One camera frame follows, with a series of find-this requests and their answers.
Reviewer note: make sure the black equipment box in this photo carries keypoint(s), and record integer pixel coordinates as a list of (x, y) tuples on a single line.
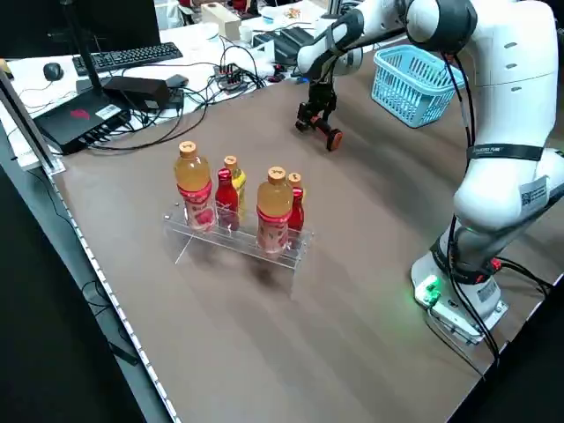
[(291, 42)]

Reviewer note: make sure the aluminium profile post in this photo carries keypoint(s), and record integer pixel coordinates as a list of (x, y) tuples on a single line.
[(333, 6)]

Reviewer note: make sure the white cup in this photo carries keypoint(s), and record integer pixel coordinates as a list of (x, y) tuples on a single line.
[(246, 33)]

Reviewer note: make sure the black stand pole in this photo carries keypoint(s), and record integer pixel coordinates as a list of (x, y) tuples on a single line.
[(86, 57)]

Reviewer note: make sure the black power adapter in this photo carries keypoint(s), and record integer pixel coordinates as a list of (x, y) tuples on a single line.
[(136, 92)]

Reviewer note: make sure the black computer mouse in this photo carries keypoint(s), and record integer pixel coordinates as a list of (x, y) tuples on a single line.
[(52, 70)]

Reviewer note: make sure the red cola bottle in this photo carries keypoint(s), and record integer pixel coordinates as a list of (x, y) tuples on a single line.
[(227, 194), (297, 211)]

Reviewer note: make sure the black keyboard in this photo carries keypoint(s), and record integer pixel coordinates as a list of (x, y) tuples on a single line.
[(128, 55)]

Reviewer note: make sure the white round container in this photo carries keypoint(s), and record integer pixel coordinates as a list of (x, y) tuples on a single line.
[(210, 31)]

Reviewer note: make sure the aluminium frame bar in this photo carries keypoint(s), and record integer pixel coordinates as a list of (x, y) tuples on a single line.
[(26, 128)]

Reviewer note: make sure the light blue plastic basket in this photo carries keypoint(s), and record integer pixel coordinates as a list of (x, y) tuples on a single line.
[(396, 88)]

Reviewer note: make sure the beige cardboard box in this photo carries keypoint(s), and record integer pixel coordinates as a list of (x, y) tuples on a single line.
[(220, 17)]

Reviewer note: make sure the flat black computer device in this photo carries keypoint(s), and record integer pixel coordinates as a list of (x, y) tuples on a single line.
[(79, 116)]

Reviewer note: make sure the orange juice bottle pink label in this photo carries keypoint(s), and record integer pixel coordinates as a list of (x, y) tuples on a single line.
[(194, 176), (273, 198)]

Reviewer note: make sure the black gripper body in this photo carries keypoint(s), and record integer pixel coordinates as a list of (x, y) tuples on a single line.
[(321, 94)]

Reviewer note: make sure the black monitor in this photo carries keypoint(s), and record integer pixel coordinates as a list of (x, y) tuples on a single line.
[(110, 22)]

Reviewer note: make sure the white desk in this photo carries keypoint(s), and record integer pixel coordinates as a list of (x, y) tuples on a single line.
[(194, 48)]

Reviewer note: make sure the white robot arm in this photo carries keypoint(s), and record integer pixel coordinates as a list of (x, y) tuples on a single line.
[(498, 88)]

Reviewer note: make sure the grey usb hub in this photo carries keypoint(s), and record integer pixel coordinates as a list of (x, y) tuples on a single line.
[(229, 75)]

